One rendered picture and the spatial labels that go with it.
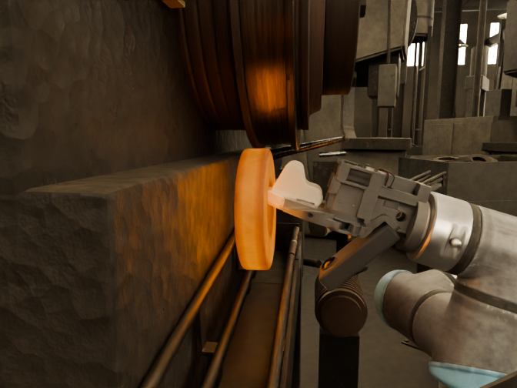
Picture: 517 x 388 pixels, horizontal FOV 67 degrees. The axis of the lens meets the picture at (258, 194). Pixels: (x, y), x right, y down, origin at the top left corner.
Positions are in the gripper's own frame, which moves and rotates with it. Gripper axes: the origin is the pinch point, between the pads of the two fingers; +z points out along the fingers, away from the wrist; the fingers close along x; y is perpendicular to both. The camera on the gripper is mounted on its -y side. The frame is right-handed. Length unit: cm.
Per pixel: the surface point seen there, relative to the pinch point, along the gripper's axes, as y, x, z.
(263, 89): 13.0, -3.6, 3.5
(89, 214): 1.1, 27.7, 7.2
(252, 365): -18.1, 8.2, -5.6
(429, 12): 311, -870, -164
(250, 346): -18.0, 4.7, -4.7
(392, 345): -69, -116, -64
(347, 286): -25, -45, -24
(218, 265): -9.1, 4.7, 1.9
